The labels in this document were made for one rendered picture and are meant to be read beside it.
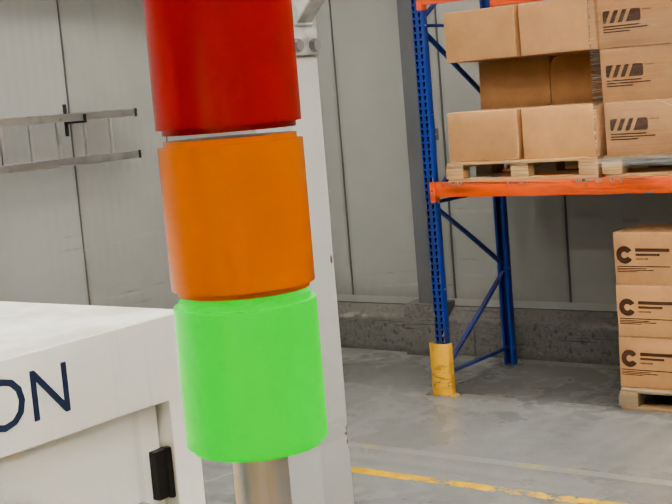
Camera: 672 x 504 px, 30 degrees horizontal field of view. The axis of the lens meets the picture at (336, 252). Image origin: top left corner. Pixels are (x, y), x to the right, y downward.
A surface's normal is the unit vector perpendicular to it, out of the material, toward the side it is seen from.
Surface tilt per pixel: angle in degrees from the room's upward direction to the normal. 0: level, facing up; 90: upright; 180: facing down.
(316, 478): 90
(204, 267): 90
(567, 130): 90
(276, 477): 90
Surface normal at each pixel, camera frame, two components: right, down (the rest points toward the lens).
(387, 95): -0.59, 0.15
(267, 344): 0.28, 0.09
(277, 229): 0.52, 0.06
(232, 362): -0.24, 0.14
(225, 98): 0.02, 0.12
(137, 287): 0.80, 0.00
